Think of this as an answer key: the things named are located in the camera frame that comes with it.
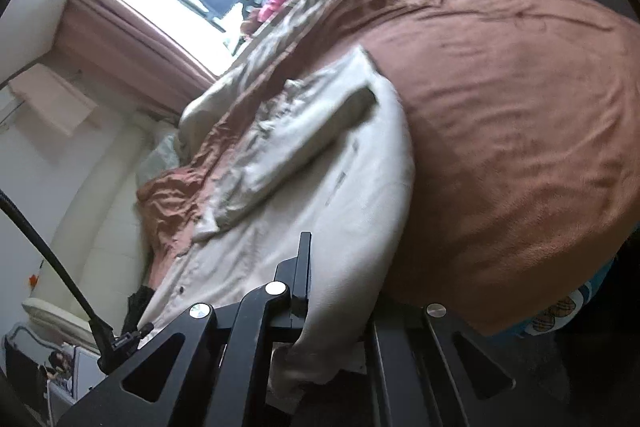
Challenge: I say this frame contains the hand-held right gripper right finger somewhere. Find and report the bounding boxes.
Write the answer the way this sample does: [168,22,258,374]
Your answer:
[370,304,516,427]

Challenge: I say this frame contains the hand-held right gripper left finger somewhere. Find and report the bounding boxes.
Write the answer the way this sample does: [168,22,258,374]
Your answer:
[57,232,312,427]

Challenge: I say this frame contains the beige jacket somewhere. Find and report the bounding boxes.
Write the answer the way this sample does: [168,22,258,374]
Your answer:
[137,47,418,400]

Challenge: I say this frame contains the black folded clothes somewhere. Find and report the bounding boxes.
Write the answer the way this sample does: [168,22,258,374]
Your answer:
[122,284,156,333]

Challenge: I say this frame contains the cartoon printed mattress cover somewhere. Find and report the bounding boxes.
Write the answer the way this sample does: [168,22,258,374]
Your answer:
[505,257,616,338]

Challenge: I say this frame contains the pale green pillow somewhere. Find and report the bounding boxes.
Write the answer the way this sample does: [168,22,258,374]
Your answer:
[137,132,186,188]

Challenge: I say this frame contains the cream padded headboard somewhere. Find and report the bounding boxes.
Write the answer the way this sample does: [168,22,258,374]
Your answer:
[22,127,166,350]

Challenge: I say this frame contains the beige duvet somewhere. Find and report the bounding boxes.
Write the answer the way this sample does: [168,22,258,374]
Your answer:
[177,0,361,152]

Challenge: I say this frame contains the brown bed sheet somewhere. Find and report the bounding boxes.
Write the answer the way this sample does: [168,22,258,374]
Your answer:
[137,0,640,338]

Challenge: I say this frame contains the pink cloth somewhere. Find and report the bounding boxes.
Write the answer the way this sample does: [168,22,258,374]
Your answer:
[257,0,296,25]

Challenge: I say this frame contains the pink curtain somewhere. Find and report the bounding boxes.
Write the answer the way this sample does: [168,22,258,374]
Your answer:
[52,0,226,118]

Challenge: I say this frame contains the cream air conditioner cover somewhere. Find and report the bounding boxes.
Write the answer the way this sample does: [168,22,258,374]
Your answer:
[7,62,98,138]

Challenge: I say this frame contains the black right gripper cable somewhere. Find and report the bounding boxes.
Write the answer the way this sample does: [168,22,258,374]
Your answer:
[0,188,153,373]

